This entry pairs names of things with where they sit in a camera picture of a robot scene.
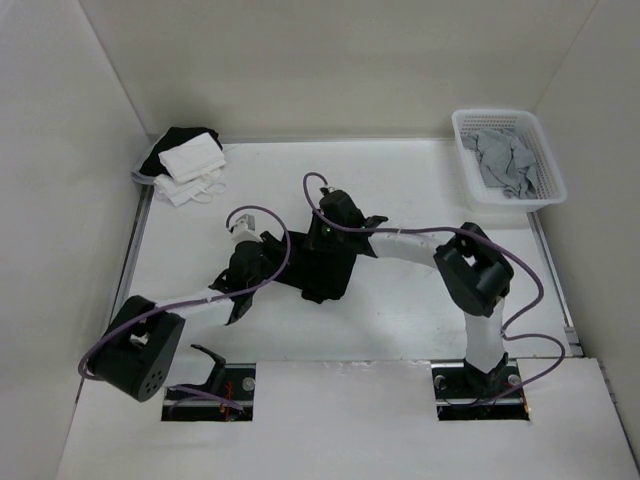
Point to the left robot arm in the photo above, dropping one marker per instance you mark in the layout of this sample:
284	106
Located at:
137	354

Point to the grey tank top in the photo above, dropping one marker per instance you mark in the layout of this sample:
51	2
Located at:
504	162

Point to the folded white tank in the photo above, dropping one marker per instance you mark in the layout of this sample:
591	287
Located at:
201	189
197	157

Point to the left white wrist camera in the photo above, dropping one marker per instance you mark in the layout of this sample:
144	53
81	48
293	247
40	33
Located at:
244	229

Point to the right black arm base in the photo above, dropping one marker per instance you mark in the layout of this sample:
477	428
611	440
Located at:
464	394

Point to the black tank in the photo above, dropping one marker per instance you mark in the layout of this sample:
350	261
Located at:
149	166
319	276

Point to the lower folded white tank top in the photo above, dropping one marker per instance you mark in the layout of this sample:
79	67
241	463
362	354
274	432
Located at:
201	189

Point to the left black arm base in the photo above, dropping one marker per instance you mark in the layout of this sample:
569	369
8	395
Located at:
222	392

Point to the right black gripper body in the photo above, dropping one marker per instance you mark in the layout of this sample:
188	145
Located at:
325	237

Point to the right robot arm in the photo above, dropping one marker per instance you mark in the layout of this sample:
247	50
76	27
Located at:
476	277

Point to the white plastic basket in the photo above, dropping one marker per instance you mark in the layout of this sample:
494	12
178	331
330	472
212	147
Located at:
525	125

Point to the folded black tank top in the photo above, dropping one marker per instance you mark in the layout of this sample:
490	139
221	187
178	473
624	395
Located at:
149	166

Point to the upper folded white tank top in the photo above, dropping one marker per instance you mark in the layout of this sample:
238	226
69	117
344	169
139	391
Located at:
197	157

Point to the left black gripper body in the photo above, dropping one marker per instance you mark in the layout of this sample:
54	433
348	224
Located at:
271	261

